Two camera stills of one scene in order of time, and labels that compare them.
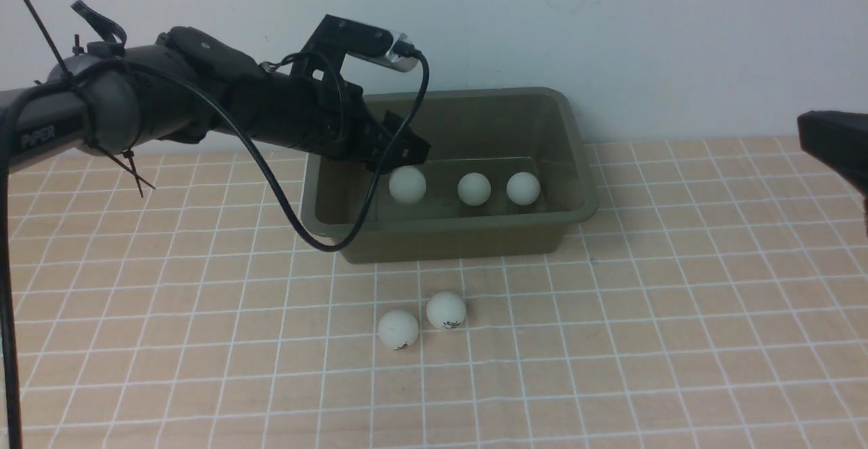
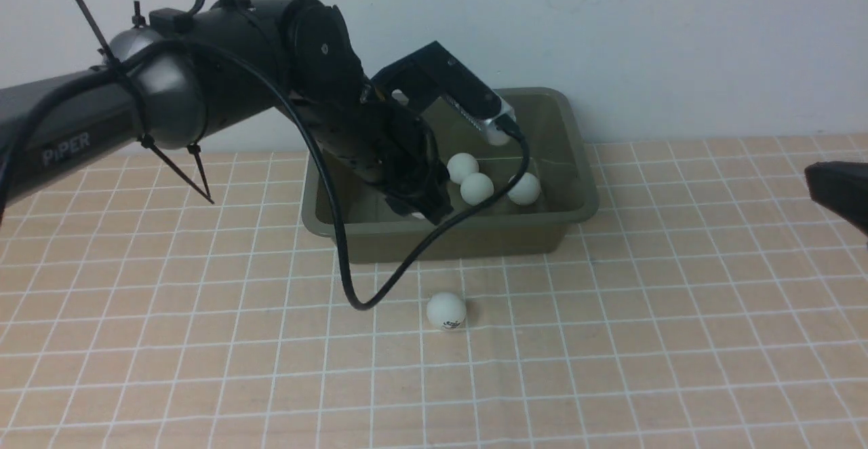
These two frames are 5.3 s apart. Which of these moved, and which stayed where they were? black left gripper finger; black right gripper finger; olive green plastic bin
Moved: black right gripper finger; black left gripper finger
Stayed: olive green plastic bin
